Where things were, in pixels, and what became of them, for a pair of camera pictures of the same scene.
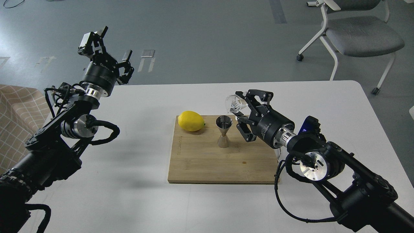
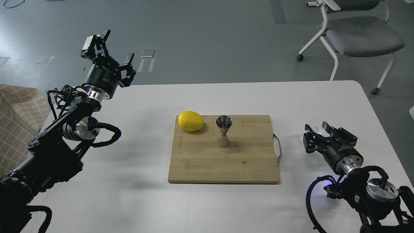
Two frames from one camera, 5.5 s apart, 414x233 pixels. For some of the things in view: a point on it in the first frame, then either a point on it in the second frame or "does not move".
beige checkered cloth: x=23 y=110 does not move
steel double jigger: x=223 y=122 does not move
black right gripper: x=265 y=122 to x=343 y=157
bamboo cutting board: x=196 y=157 does not move
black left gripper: x=103 y=71 does not move
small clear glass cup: x=234 y=104 to x=316 y=124
